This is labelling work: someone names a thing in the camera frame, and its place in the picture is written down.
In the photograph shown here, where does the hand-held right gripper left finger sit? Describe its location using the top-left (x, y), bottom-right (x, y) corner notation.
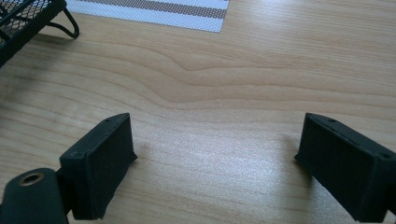
top-left (58, 112), bottom-right (138, 221)

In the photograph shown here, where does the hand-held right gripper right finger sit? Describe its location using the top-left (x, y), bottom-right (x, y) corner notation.
top-left (294, 112), bottom-right (396, 224)

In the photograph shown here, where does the white brown striped placemat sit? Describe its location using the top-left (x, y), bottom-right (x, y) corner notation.
top-left (64, 0), bottom-right (231, 34)

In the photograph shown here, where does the black wire mesh basket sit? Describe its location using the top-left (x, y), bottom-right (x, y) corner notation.
top-left (0, 0), bottom-right (80, 68)

